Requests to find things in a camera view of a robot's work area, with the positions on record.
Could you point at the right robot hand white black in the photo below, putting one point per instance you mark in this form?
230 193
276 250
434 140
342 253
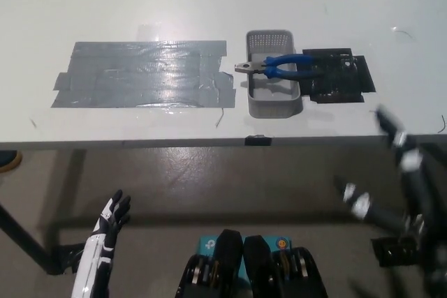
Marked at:
429 207

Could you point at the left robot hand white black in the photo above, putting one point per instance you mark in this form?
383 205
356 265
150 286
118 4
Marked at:
99 242

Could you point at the teal robot body top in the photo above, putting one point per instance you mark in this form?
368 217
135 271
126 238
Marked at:
207 244

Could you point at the black diagonal table leg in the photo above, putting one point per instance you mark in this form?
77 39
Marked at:
24 235

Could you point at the yellow black round object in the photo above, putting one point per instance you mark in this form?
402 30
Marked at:
8 162

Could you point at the black tape patch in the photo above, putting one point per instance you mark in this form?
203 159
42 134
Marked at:
335 78

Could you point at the grey perforated plastic basket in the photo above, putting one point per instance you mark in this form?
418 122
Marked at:
272 97

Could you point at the black table foot bracket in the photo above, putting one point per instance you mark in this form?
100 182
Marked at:
391 251
70 256

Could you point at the grey duct tape patch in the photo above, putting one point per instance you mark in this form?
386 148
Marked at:
139 74

